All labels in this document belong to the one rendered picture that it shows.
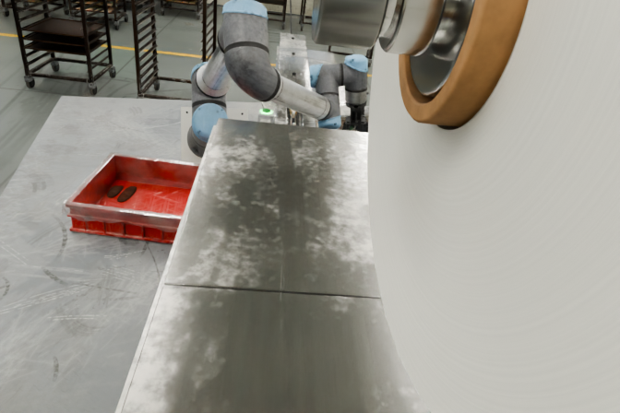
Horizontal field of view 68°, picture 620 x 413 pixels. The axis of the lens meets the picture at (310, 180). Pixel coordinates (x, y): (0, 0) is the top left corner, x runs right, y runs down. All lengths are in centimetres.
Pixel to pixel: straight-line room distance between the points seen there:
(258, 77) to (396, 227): 99
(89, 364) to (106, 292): 21
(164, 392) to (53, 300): 84
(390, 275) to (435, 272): 5
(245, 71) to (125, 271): 62
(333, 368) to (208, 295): 17
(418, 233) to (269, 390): 33
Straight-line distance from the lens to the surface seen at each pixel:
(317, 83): 152
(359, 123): 157
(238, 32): 120
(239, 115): 179
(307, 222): 68
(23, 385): 115
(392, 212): 22
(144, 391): 49
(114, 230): 144
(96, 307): 125
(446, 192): 16
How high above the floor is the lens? 170
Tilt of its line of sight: 30 degrees down
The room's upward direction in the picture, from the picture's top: 8 degrees clockwise
